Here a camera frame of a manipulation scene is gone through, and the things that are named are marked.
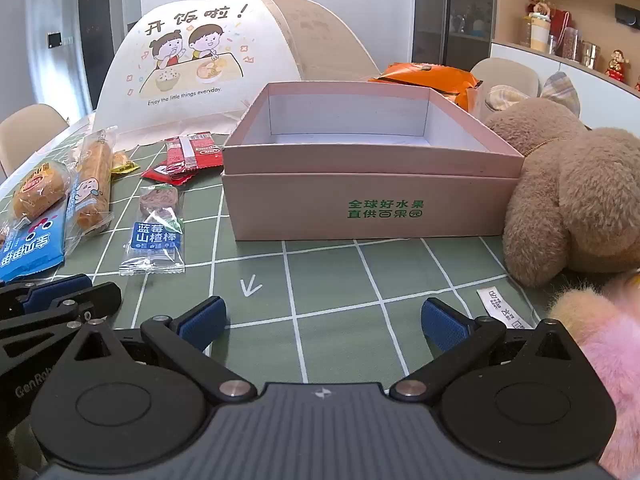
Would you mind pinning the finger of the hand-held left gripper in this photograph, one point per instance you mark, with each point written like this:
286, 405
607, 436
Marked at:
55, 291
95, 297

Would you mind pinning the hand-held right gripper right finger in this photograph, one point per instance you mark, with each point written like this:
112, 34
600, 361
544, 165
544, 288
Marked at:
446, 325

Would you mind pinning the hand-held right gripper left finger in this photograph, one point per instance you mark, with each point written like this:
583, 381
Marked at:
202, 324

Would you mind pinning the blue snack packet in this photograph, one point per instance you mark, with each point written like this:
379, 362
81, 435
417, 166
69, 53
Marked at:
30, 250

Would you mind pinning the clear hawthorn stick packet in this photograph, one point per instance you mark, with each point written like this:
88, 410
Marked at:
155, 230

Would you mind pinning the clear bread packet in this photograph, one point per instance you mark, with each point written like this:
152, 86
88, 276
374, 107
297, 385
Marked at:
40, 190

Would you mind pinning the long bread stick packet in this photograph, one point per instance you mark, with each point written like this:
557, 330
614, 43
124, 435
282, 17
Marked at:
92, 180

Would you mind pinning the small yellow packet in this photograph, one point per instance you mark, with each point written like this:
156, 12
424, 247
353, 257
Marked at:
124, 164

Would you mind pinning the red snack packet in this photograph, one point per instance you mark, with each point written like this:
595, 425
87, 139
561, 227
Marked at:
170, 174

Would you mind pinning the pink cardboard box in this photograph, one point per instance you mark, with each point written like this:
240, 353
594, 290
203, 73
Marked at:
370, 200

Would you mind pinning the red sausage packet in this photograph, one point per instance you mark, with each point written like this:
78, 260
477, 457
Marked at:
197, 150

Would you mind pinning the white fabric label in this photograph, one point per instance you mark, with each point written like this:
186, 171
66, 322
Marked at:
502, 307

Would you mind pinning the green checked tablecloth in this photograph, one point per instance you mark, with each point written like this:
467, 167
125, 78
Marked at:
330, 280

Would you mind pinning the pink plush toy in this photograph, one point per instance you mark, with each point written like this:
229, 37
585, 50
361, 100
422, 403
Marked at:
605, 360

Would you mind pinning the beige chair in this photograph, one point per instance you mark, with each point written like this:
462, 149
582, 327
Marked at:
505, 72
30, 130

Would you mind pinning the brown plush toy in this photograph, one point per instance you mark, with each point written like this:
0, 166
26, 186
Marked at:
565, 195

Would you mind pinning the orange snack bag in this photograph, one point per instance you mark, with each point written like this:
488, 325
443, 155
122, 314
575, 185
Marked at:
425, 77

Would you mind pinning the dark door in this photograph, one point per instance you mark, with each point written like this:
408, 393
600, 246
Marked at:
97, 35

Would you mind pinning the white printed mesh food cover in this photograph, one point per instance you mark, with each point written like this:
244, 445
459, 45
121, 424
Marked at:
200, 60

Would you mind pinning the yellow lidded jar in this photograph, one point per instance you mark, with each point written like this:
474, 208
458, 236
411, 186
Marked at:
540, 32

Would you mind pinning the glass jar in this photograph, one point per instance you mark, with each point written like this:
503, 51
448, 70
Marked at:
571, 42

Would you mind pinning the red gold figurine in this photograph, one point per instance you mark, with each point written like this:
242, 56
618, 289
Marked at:
616, 65

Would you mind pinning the dark glass cabinet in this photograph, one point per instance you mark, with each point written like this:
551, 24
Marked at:
450, 10

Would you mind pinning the red bag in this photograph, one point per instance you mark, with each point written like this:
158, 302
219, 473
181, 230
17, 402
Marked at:
561, 25

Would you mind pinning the colourful figurine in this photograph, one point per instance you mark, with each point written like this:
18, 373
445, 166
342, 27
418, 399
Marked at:
540, 2

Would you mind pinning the wall switch panel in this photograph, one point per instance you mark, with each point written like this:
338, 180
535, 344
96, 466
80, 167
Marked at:
54, 40

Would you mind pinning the black wall device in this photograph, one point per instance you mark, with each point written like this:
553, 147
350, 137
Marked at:
627, 14

